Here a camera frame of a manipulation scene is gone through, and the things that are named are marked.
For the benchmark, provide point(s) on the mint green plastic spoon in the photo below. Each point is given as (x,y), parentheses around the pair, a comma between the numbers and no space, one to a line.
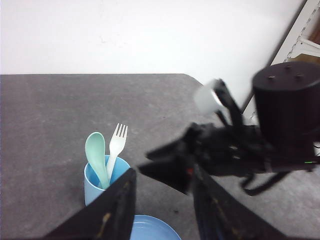
(95,154)

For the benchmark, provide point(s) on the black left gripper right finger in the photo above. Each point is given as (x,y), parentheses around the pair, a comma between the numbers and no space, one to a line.
(220,216)

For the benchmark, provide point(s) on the white plastic fork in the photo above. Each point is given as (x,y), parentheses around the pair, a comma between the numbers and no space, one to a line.
(116,146)

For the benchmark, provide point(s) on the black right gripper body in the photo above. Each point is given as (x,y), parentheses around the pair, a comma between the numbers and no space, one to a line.
(217,151)

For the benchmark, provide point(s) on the white metal shelf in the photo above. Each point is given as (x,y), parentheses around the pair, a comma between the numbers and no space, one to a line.
(298,42)

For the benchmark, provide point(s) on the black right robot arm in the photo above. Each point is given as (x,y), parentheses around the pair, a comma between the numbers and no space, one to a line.
(287,99)

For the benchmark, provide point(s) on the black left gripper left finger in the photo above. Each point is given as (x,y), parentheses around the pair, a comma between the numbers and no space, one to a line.
(109,217)

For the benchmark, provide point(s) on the blue plastic plate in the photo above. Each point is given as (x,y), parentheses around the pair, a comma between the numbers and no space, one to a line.
(146,227)

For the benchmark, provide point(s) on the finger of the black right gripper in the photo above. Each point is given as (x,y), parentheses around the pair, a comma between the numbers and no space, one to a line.
(174,174)
(175,149)

